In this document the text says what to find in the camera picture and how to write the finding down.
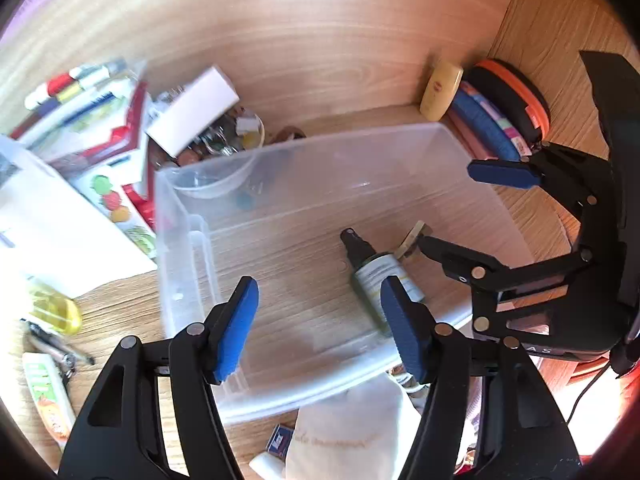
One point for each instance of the white bowl of trinkets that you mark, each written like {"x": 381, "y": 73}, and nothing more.
{"x": 220, "y": 159}

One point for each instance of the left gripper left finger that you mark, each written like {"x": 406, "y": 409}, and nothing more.
{"x": 118, "y": 433}

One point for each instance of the white paper sheets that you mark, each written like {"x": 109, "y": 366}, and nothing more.
{"x": 52, "y": 233}

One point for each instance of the clear plastic storage bin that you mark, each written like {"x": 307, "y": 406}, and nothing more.
{"x": 311, "y": 337}

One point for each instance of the black orange round case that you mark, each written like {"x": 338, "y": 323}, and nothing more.
{"x": 513, "y": 95}

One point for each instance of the white orange glue bottle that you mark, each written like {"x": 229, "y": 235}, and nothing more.
{"x": 51, "y": 400}

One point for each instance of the yellow lotion bottle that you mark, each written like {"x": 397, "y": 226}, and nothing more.
{"x": 440, "y": 90}

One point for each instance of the pens and nail clipper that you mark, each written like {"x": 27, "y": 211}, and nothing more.
{"x": 62, "y": 353}

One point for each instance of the fruit sticker sheet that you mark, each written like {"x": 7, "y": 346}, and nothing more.
{"x": 101, "y": 187}

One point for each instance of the white drawstring cloth pouch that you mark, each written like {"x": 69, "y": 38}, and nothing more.
{"x": 365, "y": 432}

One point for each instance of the stack of booklets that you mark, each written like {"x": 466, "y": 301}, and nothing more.
{"x": 101, "y": 125}

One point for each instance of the yellow-green spray bottle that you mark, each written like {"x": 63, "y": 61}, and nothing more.
{"x": 54, "y": 308}

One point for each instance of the pink wallet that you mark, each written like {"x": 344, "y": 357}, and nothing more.
{"x": 469, "y": 139}

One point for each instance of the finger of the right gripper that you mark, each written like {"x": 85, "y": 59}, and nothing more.
{"x": 466, "y": 265}
{"x": 505, "y": 173}

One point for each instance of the blue Max staples box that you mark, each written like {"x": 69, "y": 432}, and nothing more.
{"x": 279, "y": 441}

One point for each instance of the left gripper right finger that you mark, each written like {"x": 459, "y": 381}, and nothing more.
{"x": 522, "y": 431}

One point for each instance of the white small box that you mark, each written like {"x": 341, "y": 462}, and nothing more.
{"x": 202, "y": 102}

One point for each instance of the dark spray bottle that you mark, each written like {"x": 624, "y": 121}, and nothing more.
{"x": 369, "y": 270}

